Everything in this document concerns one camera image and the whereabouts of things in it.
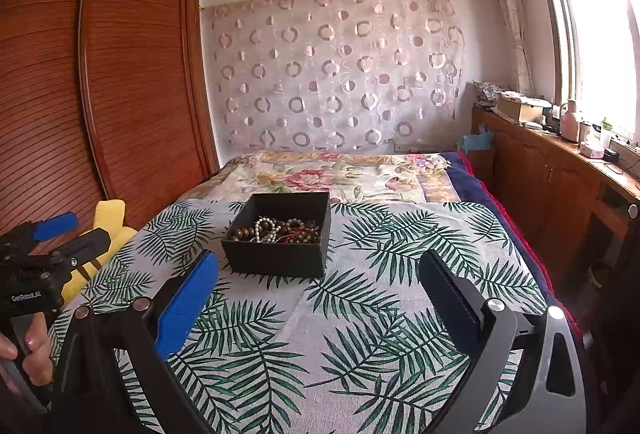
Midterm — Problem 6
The floral quilt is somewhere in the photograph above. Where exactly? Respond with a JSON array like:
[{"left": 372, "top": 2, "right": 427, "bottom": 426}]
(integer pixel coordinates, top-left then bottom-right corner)
[{"left": 179, "top": 151, "right": 461, "bottom": 204}]

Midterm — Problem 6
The person's left hand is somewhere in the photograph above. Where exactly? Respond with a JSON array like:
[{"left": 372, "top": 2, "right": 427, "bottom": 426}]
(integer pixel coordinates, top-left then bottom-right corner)
[{"left": 1, "top": 313, "right": 54, "bottom": 394}]

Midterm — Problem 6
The red cord bracelet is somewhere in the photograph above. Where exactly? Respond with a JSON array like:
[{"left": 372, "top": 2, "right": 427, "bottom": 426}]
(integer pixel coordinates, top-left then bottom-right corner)
[{"left": 276, "top": 217, "right": 321, "bottom": 245}]

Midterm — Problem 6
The yellow plush toy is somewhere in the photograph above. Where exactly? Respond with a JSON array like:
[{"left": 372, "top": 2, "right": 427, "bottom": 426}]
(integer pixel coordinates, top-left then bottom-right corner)
[{"left": 60, "top": 198, "right": 139, "bottom": 305}]

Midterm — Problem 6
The circle pattern curtain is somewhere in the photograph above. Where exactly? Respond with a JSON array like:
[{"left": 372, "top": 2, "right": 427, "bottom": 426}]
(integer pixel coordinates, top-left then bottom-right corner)
[{"left": 204, "top": 0, "right": 465, "bottom": 154}]

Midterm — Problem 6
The navy blue blanket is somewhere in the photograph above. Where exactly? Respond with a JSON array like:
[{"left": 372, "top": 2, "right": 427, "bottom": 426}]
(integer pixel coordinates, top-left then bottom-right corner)
[{"left": 440, "top": 151, "right": 582, "bottom": 338}]

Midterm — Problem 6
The cardboard box on cabinet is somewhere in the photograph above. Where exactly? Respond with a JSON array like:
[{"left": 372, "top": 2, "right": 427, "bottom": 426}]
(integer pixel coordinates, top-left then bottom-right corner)
[{"left": 496, "top": 94, "right": 552, "bottom": 123}]

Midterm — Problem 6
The white pearl necklace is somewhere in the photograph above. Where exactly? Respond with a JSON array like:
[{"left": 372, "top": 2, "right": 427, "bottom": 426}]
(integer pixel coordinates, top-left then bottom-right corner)
[{"left": 252, "top": 215, "right": 284, "bottom": 245}]

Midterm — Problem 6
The wooden wardrobe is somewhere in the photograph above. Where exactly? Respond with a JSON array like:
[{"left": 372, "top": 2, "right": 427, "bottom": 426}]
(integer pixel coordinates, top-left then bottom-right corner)
[{"left": 1, "top": 0, "right": 218, "bottom": 230}]

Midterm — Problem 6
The palm leaf print cloth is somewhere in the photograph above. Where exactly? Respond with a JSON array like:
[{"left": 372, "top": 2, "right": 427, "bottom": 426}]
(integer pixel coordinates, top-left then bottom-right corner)
[{"left": 49, "top": 198, "right": 566, "bottom": 434}]

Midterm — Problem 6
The wooden side cabinet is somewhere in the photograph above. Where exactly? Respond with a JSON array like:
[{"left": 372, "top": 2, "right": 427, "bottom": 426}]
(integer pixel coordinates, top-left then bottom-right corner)
[{"left": 472, "top": 108, "right": 639, "bottom": 288}]

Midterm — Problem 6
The window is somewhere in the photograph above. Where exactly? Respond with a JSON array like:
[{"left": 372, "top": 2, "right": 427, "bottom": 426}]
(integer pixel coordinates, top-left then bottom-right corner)
[{"left": 547, "top": 0, "right": 639, "bottom": 142}]

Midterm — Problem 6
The pink thermos jug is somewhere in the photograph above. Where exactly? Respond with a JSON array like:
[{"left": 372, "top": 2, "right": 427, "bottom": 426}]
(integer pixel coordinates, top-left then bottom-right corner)
[{"left": 560, "top": 99, "right": 580, "bottom": 144}]

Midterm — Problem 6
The black jewelry box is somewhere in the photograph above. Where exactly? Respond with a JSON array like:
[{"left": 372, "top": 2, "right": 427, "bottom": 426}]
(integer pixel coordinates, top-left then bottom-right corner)
[{"left": 221, "top": 191, "right": 331, "bottom": 278}]

